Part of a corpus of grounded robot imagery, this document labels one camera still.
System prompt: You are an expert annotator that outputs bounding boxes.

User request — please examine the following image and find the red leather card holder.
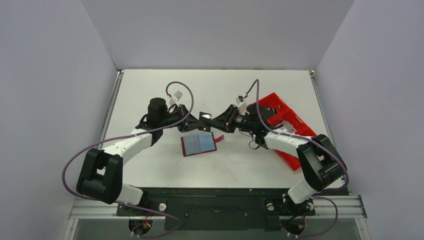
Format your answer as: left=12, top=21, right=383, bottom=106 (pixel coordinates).
left=180, top=132, right=225, bottom=157

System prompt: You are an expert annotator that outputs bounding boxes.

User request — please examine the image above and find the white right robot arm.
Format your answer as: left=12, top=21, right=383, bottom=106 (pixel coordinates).
left=205, top=103, right=347, bottom=204

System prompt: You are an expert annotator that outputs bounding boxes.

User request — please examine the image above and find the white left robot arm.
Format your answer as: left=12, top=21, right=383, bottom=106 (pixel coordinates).
left=76, top=97, right=205, bottom=205

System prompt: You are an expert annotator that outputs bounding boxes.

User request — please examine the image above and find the white card in tray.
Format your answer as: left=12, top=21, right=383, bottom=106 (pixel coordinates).
left=277, top=120, right=297, bottom=134

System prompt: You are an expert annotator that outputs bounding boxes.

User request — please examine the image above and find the red plastic divided tray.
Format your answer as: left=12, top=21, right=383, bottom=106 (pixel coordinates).
left=256, top=92, right=319, bottom=172

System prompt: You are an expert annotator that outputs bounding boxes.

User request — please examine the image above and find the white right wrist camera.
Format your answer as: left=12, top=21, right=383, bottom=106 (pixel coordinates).
left=236, top=95, right=247, bottom=115

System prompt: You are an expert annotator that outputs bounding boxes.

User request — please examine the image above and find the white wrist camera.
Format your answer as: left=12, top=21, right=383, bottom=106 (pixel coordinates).
left=236, top=95, right=247, bottom=115
left=169, top=91, right=183, bottom=104

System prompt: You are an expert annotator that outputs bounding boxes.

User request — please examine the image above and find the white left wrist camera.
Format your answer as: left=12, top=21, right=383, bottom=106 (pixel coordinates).
left=169, top=91, right=183, bottom=104

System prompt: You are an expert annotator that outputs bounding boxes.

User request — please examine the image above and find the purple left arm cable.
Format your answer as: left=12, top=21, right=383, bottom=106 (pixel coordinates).
left=61, top=81, right=195, bottom=229

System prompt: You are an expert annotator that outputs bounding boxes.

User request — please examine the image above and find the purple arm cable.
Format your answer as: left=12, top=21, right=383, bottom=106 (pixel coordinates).
left=241, top=79, right=350, bottom=239
left=61, top=81, right=195, bottom=229

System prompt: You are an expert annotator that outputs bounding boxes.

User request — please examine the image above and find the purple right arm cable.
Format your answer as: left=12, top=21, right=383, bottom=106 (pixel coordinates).
left=241, top=79, right=350, bottom=239

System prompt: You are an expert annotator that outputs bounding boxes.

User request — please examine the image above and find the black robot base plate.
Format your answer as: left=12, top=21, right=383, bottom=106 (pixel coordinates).
left=116, top=187, right=316, bottom=232

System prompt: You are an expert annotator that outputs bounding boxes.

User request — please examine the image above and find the aluminium frame rail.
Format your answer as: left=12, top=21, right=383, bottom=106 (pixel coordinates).
left=69, top=195, right=367, bottom=220

